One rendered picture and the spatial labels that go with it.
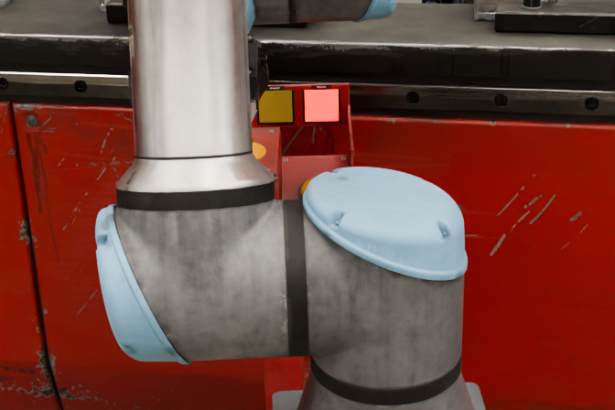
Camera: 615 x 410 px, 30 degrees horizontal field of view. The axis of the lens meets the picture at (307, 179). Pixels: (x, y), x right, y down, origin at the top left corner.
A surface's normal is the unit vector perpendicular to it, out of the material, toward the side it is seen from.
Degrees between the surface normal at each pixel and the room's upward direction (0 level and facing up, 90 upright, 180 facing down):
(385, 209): 8
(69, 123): 90
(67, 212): 90
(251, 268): 56
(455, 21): 0
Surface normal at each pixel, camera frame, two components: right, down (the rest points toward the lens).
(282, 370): 0.00, 0.41
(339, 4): -0.04, 0.92
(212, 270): 0.14, 0.00
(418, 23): -0.03, -0.91
